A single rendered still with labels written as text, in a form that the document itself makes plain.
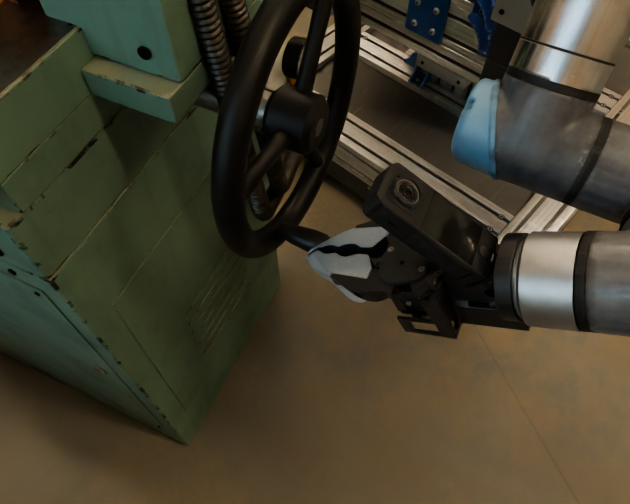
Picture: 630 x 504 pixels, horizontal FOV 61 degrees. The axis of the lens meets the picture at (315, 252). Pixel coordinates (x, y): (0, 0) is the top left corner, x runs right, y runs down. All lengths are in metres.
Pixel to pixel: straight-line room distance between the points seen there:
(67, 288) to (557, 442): 1.04
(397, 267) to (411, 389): 0.82
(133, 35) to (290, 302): 0.94
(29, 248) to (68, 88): 0.15
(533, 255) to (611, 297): 0.06
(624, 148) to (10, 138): 0.48
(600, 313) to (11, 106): 0.47
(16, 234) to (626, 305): 0.49
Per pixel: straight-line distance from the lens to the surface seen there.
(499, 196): 1.32
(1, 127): 0.50
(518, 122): 0.46
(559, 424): 1.34
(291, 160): 0.80
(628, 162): 0.47
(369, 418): 1.24
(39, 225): 0.57
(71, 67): 0.54
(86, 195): 0.60
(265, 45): 0.42
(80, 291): 0.65
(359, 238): 0.51
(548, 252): 0.42
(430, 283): 0.45
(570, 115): 0.47
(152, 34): 0.49
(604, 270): 0.41
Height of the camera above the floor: 1.19
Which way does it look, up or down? 57 degrees down
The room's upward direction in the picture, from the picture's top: straight up
